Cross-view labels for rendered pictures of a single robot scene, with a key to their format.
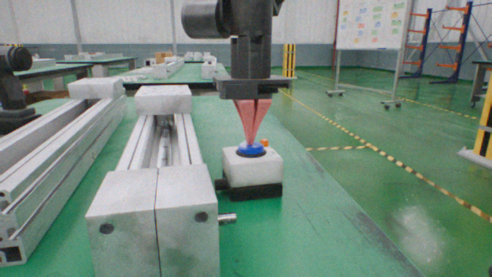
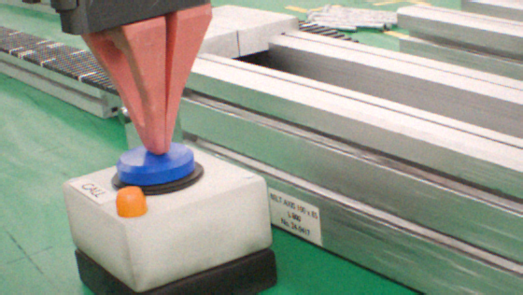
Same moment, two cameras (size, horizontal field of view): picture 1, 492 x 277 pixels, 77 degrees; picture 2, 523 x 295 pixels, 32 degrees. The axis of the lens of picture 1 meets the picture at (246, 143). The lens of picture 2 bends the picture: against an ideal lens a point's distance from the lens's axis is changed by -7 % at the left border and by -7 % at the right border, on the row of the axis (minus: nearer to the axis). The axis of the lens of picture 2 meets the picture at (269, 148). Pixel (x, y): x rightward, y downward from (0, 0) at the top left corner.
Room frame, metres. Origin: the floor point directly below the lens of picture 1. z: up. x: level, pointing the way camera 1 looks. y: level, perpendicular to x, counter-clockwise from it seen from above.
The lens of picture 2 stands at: (0.90, -0.11, 1.00)
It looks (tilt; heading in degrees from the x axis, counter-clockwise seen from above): 19 degrees down; 160
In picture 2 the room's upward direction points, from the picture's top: 6 degrees counter-clockwise
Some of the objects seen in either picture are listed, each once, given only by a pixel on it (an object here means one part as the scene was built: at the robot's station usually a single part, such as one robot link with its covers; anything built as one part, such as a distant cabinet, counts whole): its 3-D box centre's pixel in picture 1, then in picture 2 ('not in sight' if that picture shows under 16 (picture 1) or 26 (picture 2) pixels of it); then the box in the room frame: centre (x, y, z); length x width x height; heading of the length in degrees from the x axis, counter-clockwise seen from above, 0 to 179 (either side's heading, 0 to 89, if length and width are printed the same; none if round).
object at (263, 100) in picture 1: (241, 113); (165, 54); (0.45, 0.01, 0.90); 0.07 x 0.07 x 0.09; 13
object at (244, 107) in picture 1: (258, 113); (122, 66); (0.45, -0.02, 0.90); 0.07 x 0.07 x 0.09; 13
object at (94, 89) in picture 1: (99, 91); not in sight; (0.89, 0.43, 0.87); 0.16 x 0.11 x 0.07; 13
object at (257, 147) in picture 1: (250, 150); (156, 171); (0.45, -0.01, 0.84); 0.04 x 0.04 x 0.02
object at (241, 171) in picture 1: (245, 170); (179, 226); (0.45, 0.00, 0.81); 0.10 x 0.08 x 0.06; 103
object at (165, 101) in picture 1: (165, 104); not in sight; (0.69, 0.18, 0.87); 0.16 x 0.11 x 0.07; 13
